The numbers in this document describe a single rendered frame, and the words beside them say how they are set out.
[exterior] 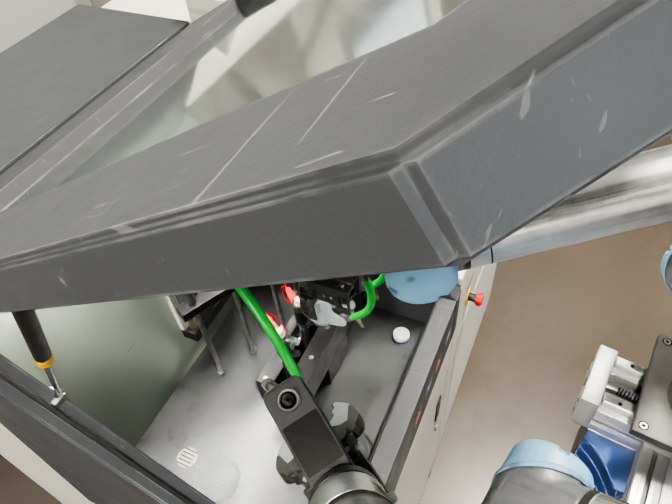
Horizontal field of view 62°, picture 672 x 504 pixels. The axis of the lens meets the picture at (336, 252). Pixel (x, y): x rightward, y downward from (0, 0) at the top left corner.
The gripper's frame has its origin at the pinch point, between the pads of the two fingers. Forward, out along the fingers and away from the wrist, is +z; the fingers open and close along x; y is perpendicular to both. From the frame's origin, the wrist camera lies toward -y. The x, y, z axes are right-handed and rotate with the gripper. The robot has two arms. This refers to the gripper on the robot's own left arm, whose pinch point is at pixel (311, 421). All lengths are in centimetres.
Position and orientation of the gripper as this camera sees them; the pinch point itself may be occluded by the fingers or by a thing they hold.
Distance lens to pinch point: 73.5
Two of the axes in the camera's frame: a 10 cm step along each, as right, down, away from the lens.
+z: -1.5, -0.1, 9.9
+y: 5.4, 8.4, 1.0
